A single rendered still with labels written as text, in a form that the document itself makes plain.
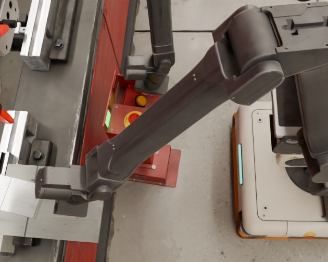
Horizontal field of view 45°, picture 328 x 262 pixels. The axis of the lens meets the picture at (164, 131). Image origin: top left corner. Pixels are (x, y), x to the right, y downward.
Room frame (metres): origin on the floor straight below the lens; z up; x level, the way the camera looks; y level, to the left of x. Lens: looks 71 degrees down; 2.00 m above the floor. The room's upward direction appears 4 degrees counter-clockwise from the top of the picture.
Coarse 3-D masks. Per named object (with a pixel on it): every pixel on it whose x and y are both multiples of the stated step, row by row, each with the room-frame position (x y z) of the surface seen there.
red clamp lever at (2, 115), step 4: (0, 104) 0.34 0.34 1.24; (0, 108) 0.34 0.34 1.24; (0, 112) 0.34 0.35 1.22; (4, 112) 0.34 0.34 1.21; (0, 116) 0.33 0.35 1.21; (4, 116) 0.33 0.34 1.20; (8, 116) 0.34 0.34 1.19; (0, 120) 0.33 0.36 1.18; (4, 120) 0.33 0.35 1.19; (8, 120) 0.33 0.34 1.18; (12, 120) 0.34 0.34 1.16
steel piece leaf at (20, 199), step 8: (16, 184) 0.23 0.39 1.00; (24, 184) 0.22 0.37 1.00; (32, 184) 0.22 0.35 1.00; (8, 192) 0.21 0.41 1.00; (16, 192) 0.21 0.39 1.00; (24, 192) 0.20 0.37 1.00; (32, 192) 0.20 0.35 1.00; (8, 200) 0.19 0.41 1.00; (16, 200) 0.19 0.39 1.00; (24, 200) 0.18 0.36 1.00; (32, 200) 0.18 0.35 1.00; (40, 200) 0.18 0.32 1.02; (8, 208) 0.17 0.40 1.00; (16, 208) 0.16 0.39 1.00; (24, 208) 0.16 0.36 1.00; (32, 208) 0.16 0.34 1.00; (32, 216) 0.14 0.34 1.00
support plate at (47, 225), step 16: (16, 176) 0.25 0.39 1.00; (32, 176) 0.24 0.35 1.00; (48, 208) 0.16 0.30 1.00; (96, 208) 0.15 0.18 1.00; (0, 224) 0.13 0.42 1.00; (16, 224) 0.13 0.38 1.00; (32, 224) 0.12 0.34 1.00; (48, 224) 0.12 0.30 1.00; (64, 224) 0.12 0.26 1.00; (80, 224) 0.11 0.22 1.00; (96, 224) 0.11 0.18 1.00; (80, 240) 0.07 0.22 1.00; (96, 240) 0.07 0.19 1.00
